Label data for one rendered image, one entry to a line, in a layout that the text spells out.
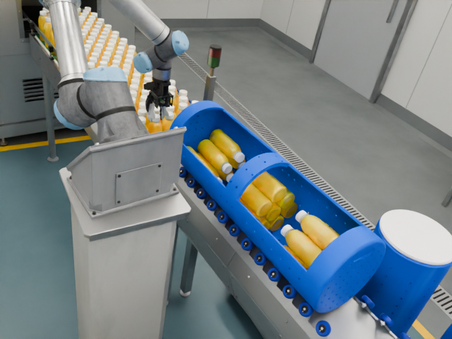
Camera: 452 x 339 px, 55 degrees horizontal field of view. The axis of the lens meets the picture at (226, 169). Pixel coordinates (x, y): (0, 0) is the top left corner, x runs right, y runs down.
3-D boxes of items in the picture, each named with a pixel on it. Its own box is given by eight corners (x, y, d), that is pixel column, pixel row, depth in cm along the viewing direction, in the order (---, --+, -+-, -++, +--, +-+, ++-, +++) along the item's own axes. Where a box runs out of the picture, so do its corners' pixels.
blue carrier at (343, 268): (303, 327, 126) (334, 259, 110) (163, 165, 180) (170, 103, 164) (365, 292, 141) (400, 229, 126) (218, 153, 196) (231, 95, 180)
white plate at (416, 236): (448, 276, 141) (446, 279, 141) (465, 235, 160) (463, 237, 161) (368, 233, 152) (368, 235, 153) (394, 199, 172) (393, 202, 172)
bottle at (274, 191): (290, 186, 145) (259, 161, 156) (276, 188, 141) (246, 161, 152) (282, 202, 148) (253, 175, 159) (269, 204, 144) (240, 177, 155)
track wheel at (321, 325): (332, 328, 123) (335, 329, 124) (321, 317, 126) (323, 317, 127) (322, 340, 123) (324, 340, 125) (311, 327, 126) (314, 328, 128)
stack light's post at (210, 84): (187, 231, 287) (210, 77, 224) (184, 227, 290) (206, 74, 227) (192, 229, 289) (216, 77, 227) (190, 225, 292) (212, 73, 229)
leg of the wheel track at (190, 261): (183, 298, 242) (196, 215, 207) (177, 291, 246) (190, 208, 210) (192, 294, 246) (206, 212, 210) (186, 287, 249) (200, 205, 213)
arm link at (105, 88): (111, 106, 116) (97, 58, 116) (83, 122, 124) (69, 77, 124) (144, 105, 126) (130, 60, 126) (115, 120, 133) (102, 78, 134)
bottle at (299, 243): (333, 255, 125) (296, 220, 135) (316, 269, 123) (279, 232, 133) (333, 267, 130) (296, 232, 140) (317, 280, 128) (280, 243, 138)
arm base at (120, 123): (102, 146, 114) (91, 111, 114) (95, 156, 128) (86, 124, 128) (156, 134, 120) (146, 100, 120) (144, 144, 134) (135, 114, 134)
